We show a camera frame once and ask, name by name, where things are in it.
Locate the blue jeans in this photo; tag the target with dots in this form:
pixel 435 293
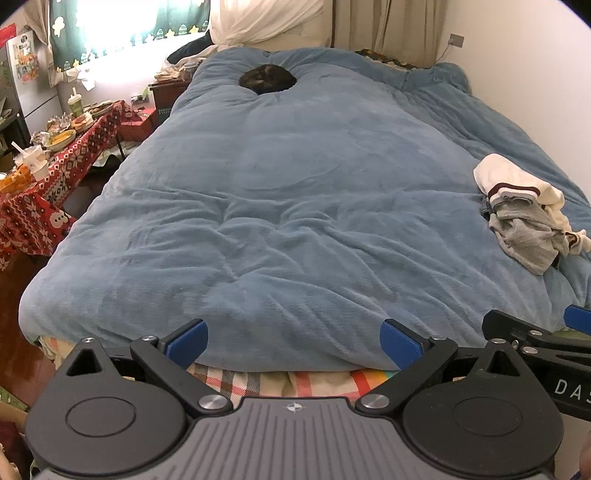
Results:
pixel 485 210

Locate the grey wall socket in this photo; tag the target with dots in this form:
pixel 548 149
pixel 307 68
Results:
pixel 456 40

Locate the blue fleece blanket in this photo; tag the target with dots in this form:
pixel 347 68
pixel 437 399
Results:
pixel 277 207

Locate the green printed window curtain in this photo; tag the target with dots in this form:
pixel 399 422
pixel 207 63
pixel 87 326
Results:
pixel 194 14

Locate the red patterned tablecloth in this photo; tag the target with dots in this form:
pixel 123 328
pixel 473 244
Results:
pixel 27 217

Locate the plaid bed sheet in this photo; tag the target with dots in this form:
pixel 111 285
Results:
pixel 258 381

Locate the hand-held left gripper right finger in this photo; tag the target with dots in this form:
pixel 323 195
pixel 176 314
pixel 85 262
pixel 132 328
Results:
pixel 399 344

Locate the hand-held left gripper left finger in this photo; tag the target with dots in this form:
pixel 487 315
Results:
pixel 187 341

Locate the dark curled-up cat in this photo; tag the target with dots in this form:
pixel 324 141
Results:
pixel 268 78

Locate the white cup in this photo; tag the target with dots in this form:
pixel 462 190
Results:
pixel 36 168

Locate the grey crumpled garment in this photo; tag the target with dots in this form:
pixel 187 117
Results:
pixel 526 240

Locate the cream knit vest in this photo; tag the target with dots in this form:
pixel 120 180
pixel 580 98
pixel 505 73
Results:
pixel 503 173

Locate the grey refrigerator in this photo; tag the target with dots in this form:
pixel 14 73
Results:
pixel 37 99

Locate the red box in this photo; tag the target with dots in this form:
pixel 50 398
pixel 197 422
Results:
pixel 138 127

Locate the dark wooden nightstand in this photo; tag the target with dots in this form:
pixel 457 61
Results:
pixel 166 99

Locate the white pillow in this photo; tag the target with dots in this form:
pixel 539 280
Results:
pixel 258 23

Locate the dark pillow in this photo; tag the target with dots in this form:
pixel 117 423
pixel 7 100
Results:
pixel 194 48

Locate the beige curtain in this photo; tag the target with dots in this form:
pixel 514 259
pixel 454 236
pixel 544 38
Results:
pixel 392 27

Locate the bowl of food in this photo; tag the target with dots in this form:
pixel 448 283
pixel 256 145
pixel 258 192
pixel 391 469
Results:
pixel 60 141

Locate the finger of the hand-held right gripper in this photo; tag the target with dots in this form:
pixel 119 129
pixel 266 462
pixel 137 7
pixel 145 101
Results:
pixel 579 319
pixel 517 332

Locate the green cup with straw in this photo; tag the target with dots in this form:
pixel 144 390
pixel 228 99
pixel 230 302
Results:
pixel 75 107

